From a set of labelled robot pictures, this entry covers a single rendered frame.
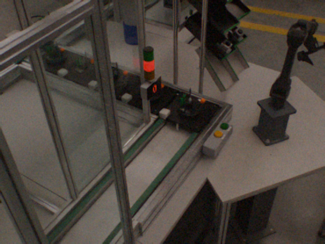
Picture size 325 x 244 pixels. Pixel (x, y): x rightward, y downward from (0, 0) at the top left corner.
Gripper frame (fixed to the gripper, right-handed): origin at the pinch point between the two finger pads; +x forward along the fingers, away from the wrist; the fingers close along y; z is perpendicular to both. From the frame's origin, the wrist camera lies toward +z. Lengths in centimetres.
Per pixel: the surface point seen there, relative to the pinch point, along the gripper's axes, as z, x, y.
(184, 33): 60, -23, 90
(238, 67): 2.9, -12.0, 42.8
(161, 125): -49, -28, 75
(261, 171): -63, 9, 34
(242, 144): -46, 4, 43
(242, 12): 5.2, -41.3, 24.4
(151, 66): -51, -62, 53
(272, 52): 185, 95, 83
